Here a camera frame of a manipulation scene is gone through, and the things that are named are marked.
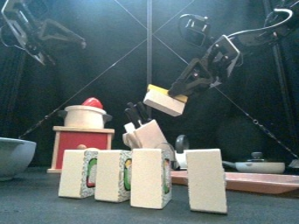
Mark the egg sushi toy block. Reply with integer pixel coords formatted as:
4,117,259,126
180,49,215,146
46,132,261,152
143,83,190,117

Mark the sushi roll toy block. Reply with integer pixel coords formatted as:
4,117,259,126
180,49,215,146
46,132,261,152
94,149,135,204
130,147,174,210
58,149,99,200
184,148,230,215

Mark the red pot lid knob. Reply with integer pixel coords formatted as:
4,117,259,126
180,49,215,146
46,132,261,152
80,96,106,110

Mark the wooden knife block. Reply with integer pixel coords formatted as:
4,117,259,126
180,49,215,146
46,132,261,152
122,119,171,151

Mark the white toy pot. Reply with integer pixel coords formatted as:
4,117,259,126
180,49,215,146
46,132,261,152
58,104,115,130

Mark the black-knobbed pan lid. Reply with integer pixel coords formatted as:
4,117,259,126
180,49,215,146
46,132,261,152
237,151,286,165

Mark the red wooden toy stove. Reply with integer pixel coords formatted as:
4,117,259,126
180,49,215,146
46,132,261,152
47,125,118,175

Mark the white toy pan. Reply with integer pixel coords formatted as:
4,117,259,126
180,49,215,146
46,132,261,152
222,160,286,175

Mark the grey-blue bowl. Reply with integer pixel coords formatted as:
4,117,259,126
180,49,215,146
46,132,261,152
0,136,38,182

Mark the pink tray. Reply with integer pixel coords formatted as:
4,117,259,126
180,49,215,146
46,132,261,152
170,170,299,196

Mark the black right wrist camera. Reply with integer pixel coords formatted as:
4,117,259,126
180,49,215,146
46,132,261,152
178,12,215,49

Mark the vertical metal frame pole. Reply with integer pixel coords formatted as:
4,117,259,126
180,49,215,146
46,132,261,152
146,0,154,86

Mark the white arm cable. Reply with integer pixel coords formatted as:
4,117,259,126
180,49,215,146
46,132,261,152
227,8,295,39

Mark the black-handled toy knife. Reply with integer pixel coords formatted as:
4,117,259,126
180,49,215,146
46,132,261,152
130,101,152,124
123,108,143,130

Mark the black side frame post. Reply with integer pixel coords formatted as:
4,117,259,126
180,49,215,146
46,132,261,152
263,0,299,152

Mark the white kettle with black handle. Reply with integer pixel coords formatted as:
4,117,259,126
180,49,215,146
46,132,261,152
172,134,192,171

